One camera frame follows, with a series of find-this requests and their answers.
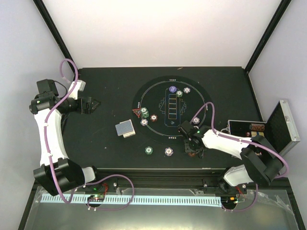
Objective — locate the blue chips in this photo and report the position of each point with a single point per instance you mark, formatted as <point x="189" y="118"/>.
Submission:
<point x="196" y="120"/>
<point x="144" y="122"/>
<point x="187" y="90"/>

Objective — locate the green chips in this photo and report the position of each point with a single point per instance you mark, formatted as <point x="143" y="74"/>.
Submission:
<point x="144" y="112"/>
<point x="179" y="94"/>

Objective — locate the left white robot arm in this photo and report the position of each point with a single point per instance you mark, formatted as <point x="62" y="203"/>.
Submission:
<point x="56" y="170"/>

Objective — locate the white slotted cable duct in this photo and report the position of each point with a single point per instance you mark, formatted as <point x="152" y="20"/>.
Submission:
<point x="162" y="200"/>

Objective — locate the orange chips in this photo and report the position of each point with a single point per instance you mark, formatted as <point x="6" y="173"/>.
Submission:
<point x="153" y="118"/>

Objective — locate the blue playing card deck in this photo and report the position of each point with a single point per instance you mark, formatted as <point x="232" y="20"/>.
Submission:
<point x="124" y="127"/>

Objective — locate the right circuit board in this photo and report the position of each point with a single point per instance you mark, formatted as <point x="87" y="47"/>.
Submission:
<point x="233" y="200"/>

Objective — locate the red triangle all-in marker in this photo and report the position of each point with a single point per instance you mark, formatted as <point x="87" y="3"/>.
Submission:
<point x="137" y="112"/>

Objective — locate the purple round blind button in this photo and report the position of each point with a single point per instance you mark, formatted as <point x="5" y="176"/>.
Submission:
<point x="173" y="89"/>

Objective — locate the boxed card deck in case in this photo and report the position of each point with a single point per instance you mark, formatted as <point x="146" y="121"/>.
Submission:
<point x="257" y="133"/>

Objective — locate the circuit board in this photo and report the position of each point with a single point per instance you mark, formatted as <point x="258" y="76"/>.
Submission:
<point x="95" y="198"/>
<point x="233" y="200"/>

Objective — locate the brown chip row in case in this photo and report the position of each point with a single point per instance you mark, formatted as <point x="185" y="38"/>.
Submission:
<point x="257" y="127"/>

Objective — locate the white card box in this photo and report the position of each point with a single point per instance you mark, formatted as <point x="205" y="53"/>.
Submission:
<point x="126" y="135"/>

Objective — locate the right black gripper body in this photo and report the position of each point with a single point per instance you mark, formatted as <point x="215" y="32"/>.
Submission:
<point x="191" y="148"/>

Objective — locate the left circuit board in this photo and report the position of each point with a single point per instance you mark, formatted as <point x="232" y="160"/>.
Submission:
<point x="95" y="198"/>

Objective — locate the green chip stack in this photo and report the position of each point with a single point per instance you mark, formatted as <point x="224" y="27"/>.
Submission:
<point x="148" y="150"/>

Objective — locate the aluminium poker case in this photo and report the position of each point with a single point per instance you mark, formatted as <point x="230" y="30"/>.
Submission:
<point x="280" y="129"/>

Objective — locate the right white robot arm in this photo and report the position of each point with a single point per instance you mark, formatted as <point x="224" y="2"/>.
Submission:
<point x="261" y="163"/>

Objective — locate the blue white chip stack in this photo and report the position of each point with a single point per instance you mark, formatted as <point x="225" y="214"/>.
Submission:
<point x="169" y="152"/>

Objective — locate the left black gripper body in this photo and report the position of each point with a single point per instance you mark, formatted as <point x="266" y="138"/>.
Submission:
<point x="83" y="110"/>

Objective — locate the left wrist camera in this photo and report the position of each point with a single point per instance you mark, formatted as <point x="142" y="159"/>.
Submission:
<point x="81" y="85"/>

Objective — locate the round black poker mat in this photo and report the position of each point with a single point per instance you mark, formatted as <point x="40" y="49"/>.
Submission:
<point x="171" y="111"/>

